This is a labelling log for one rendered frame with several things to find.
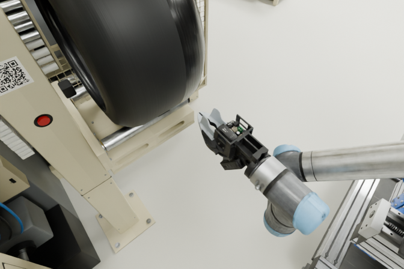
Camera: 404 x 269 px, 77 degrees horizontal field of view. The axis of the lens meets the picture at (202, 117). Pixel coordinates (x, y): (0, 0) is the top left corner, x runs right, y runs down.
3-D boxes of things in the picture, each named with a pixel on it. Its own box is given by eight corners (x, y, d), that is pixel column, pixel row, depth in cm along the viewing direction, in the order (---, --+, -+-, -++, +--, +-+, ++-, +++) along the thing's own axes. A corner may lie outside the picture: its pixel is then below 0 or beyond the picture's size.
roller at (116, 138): (103, 151, 84) (105, 155, 80) (95, 140, 82) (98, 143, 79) (186, 101, 98) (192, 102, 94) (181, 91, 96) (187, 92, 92)
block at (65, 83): (67, 99, 88) (61, 90, 84) (62, 92, 91) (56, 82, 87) (78, 94, 90) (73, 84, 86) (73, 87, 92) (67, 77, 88)
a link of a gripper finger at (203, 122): (198, 101, 63) (223, 123, 59) (198, 116, 68) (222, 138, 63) (189, 107, 62) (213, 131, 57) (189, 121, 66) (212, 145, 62)
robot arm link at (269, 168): (282, 178, 58) (257, 200, 55) (267, 164, 60) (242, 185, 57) (291, 163, 52) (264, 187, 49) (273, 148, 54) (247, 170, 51)
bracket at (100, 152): (106, 172, 82) (96, 157, 74) (61, 101, 100) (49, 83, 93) (116, 166, 83) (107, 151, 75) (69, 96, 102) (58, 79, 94)
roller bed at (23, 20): (12, 91, 97) (-48, 20, 73) (2, 71, 104) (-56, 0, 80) (64, 69, 105) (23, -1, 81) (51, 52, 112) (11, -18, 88)
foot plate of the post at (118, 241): (115, 253, 143) (115, 253, 141) (95, 215, 156) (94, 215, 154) (156, 222, 153) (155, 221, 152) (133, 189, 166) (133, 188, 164)
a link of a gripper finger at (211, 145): (211, 122, 64) (235, 145, 60) (211, 126, 65) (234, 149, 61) (196, 132, 62) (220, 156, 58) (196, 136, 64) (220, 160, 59)
